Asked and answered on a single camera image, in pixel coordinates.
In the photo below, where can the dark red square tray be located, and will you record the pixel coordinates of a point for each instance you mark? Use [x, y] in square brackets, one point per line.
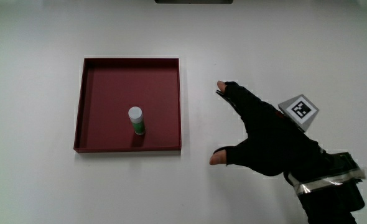
[115, 93]

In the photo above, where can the person's right hand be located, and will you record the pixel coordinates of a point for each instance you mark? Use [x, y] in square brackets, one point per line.
[267, 140]

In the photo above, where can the person's right forearm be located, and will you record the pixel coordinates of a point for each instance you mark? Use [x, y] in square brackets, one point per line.
[329, 199]

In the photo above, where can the green white glue stick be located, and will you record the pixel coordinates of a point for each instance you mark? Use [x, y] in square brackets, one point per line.
[137, 123]

